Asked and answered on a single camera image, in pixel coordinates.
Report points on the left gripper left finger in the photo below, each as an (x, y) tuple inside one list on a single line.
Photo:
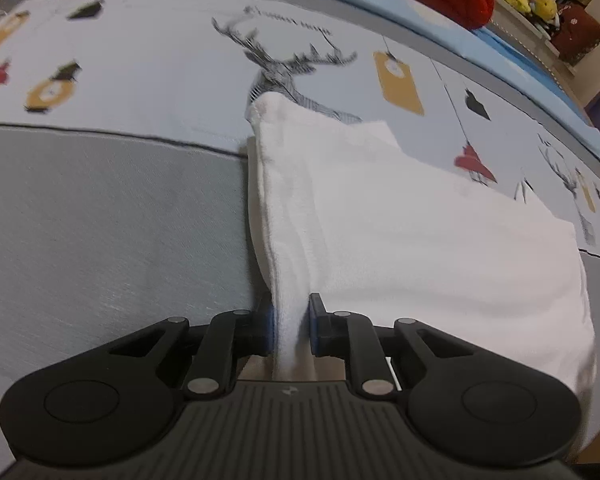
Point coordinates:
[(218, 347)]

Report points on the white long-sleeve shirt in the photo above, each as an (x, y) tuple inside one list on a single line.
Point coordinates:
[(342, 212)]

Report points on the grey printed bed cover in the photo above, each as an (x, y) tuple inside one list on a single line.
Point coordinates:
[(123, 154)]

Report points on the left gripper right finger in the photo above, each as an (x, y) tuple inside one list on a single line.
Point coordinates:
[(363, 348)]

